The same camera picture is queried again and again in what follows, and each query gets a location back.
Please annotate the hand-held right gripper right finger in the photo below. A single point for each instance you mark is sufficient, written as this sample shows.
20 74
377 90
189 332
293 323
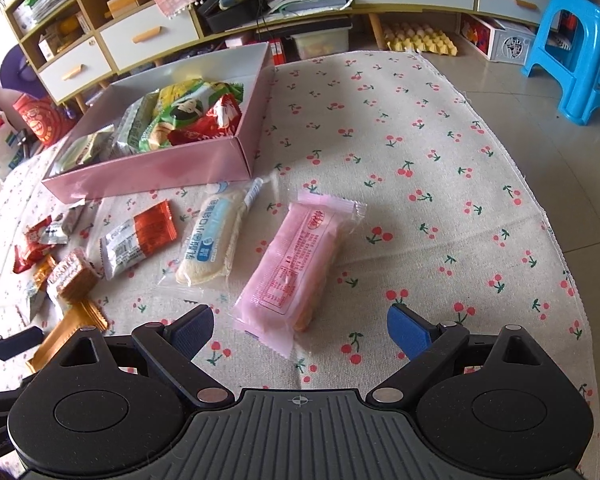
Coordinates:
410 332

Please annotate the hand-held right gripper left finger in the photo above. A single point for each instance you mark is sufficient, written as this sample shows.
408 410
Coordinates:
192 332

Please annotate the small white green packet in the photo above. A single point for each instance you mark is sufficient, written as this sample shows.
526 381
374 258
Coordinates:
32 302

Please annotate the gold snack packet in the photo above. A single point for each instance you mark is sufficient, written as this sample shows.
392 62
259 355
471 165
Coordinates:
70 332

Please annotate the small orange foil packet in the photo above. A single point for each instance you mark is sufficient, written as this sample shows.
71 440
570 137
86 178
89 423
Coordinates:
42 270

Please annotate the clear cracker packet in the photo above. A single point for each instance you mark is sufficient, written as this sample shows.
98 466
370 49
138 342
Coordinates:
72 272

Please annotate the red snack packet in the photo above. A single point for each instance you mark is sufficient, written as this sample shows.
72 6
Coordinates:
27 250
215 122

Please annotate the orange and white snack packet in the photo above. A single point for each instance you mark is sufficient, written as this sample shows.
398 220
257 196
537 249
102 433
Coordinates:
135 242

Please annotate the pink snack packet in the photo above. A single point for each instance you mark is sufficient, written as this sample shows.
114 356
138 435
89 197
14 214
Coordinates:
290 270

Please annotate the silver blue chocolate packet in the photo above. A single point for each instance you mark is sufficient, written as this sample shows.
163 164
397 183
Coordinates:
62 222

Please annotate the pink cardboard box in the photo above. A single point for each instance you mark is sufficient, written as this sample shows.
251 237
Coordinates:
170 170

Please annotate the pale green snack packet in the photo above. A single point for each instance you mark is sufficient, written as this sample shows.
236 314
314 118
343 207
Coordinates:
87 147

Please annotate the yellow snack packet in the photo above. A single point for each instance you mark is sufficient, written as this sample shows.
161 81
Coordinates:
172 91

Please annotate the cherry print cloth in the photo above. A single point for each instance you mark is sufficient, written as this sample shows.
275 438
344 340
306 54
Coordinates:
430 185

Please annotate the red bag with face print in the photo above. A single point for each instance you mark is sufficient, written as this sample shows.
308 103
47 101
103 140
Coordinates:
37 117

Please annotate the purple hat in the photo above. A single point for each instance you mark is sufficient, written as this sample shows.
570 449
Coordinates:
17 67

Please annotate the yellow egg tray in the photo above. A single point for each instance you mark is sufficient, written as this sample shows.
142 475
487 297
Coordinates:
420 40

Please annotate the red box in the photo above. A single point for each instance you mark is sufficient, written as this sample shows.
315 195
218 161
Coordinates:
276 50

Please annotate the white printed crate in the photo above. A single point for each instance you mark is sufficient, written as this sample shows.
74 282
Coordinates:
502 42

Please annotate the blue plastic stool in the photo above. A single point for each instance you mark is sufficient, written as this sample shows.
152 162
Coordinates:
577 55

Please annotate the black bag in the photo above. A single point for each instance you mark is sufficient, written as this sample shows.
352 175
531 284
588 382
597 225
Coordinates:
227 7

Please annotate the wooden cabinet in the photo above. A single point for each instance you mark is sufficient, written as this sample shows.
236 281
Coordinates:
87 15

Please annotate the yellow box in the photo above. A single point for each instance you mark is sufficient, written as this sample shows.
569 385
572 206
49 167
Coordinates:
125 2

